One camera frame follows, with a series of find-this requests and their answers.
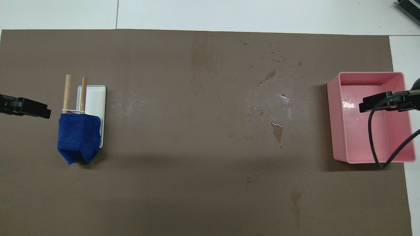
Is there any wooden stick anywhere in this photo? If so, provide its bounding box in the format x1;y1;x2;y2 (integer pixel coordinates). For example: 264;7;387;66
80;77;88;112
62;74;72;114

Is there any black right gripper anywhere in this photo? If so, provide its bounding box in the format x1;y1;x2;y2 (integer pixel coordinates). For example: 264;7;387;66
359;78;420;113

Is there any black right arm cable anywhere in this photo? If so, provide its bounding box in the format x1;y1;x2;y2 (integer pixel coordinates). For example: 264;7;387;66
367;92;420;169

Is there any dark grey device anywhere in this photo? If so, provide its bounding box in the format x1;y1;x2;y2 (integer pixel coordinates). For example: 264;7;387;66
395;0;420;23

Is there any water puddle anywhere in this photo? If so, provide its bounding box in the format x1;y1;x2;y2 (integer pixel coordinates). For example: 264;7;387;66
271;121;284;143

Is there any brown table mat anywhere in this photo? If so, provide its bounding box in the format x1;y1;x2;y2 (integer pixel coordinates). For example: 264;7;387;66
0;29;413;236

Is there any blue towel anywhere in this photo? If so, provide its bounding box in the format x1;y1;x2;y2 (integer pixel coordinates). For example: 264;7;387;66
57;113;101;165

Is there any pink plastic bin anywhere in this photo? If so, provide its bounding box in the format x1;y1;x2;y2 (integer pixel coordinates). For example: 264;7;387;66
327;72;416;164

